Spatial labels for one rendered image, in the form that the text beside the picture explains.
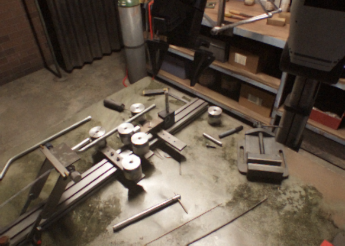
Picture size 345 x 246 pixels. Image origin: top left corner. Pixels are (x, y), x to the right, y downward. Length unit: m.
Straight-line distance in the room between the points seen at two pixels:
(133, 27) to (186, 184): 1.99
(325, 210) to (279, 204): 0.12
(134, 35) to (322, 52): 1.91
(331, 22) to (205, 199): 0.66
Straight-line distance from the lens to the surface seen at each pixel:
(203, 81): 2.55
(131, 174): 0.73
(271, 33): 1.96
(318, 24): 0.98
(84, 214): 0.77
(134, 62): 2.72
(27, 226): 0.78
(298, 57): 1.02
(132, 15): 2.54
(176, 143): 0.83
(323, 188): 0.86
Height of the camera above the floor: 1.51
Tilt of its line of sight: 39 degrees down
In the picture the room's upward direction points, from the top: 2 degrees counter-clockwise
